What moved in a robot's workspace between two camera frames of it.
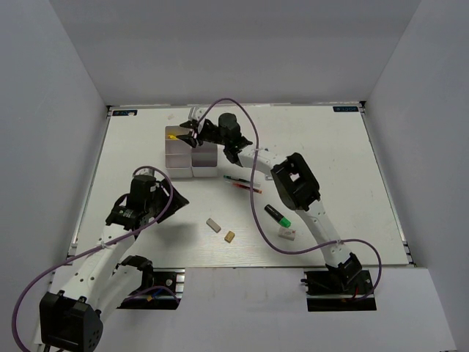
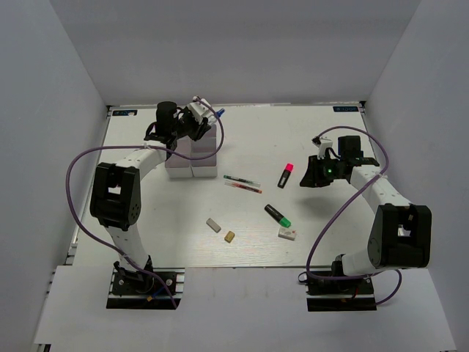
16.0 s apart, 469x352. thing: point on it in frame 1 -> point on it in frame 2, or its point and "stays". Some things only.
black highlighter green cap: x=281 y=219 stays
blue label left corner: x=124 y=112 stays
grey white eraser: x=213 y=225 stays
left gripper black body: x=173 y=205 -> x=188 y=126
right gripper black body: x=212 y=133 -> x=325 y=171
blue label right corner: x=337 y=108 stays
